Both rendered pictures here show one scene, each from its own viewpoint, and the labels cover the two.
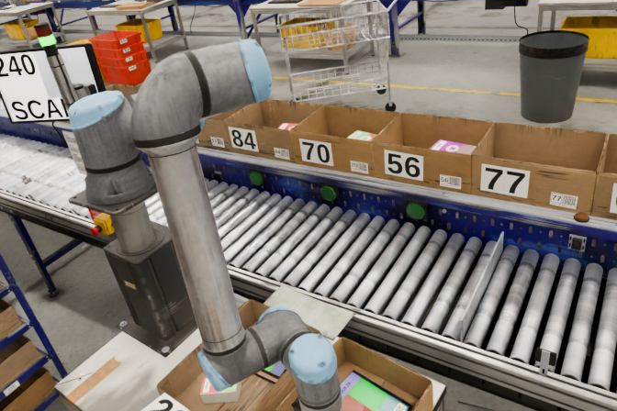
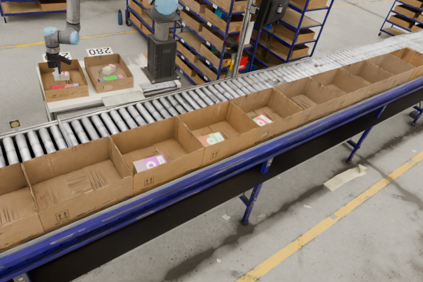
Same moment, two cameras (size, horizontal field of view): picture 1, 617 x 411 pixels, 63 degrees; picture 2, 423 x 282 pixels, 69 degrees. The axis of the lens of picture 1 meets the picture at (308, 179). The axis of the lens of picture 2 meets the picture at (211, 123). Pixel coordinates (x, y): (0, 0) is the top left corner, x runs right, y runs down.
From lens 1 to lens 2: 2.75 m
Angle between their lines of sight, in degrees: 80
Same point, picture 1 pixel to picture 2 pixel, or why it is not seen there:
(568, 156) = (72, 214)
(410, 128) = (196, 159)
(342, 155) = (195, 119)
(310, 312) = (121, 99)
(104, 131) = not seen: outside the picture
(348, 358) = (86, 94)
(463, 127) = (157, 170)
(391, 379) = (65, 96)
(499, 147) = (128, 191)
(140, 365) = (143, 63)
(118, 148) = not seen: outside the picture
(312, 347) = (50, 29)
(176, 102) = not seen: outside the picture
